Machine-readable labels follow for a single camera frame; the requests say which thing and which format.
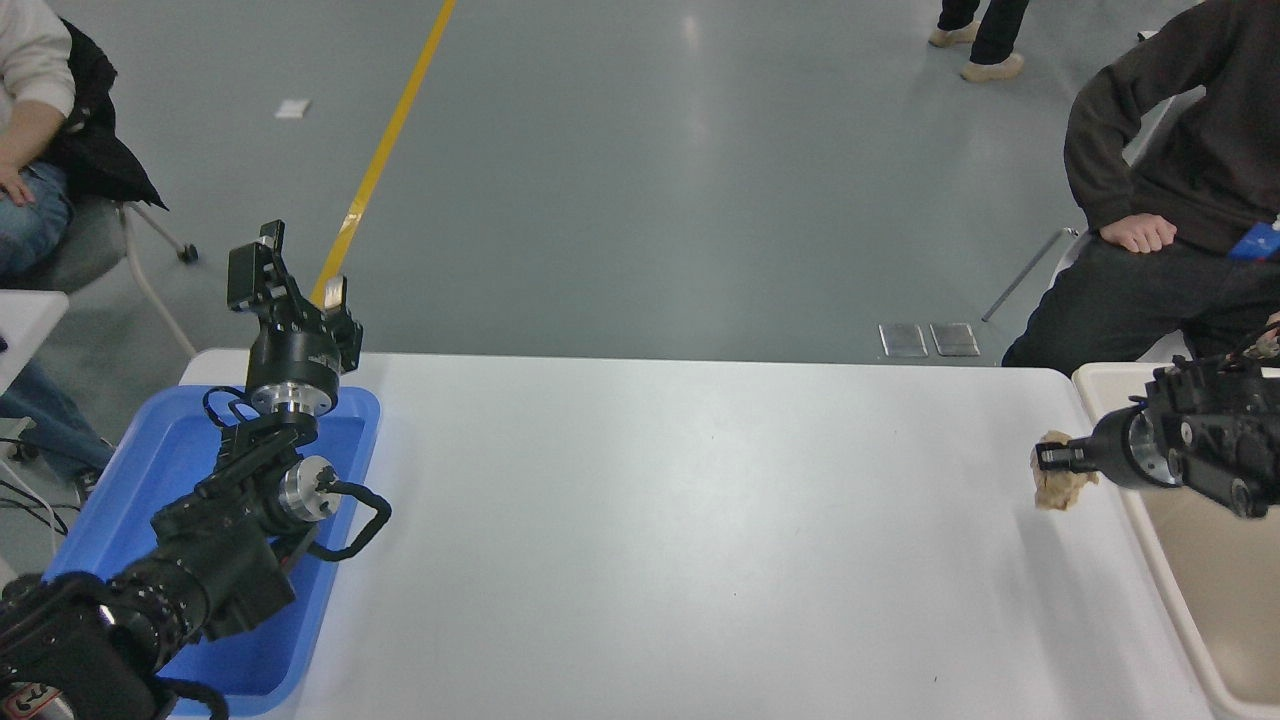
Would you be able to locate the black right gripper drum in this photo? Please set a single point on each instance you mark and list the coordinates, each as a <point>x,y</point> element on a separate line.
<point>1110,452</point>

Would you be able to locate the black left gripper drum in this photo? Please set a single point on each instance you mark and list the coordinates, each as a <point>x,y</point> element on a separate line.
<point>295,353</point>

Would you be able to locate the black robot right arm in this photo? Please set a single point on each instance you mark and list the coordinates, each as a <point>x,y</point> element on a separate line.
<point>1220,440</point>

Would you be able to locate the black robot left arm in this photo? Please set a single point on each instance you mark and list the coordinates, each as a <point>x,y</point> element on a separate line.
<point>220,560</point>

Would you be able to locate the person's forearm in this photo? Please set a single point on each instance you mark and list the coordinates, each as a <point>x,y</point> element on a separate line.
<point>28,132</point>

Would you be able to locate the person's hand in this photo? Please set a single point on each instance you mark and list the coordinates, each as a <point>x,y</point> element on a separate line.
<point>15,186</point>
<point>1140,234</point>

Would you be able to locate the blue plastic tray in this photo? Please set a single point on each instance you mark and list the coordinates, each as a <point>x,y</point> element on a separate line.
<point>160,450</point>

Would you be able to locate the large pale bin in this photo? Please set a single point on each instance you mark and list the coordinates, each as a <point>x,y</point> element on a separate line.
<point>1200,600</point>

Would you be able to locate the yellow floor tape line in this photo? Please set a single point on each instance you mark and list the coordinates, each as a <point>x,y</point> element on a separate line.
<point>385,150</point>

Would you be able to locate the thin grey metal rod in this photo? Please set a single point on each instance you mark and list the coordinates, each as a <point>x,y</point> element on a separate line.
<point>1025,275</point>

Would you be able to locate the grey chair with casters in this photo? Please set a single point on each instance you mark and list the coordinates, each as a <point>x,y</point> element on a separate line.
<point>80,250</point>

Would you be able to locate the seated person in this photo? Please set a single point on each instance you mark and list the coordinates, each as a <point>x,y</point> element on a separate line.
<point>90,130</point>

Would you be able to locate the white side table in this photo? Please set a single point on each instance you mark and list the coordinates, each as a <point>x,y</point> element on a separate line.
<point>30,325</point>

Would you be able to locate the blue card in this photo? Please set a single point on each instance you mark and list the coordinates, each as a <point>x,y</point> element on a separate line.
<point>1258,243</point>

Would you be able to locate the walking person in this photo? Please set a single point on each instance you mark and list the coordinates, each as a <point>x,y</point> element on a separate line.
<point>1000,30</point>

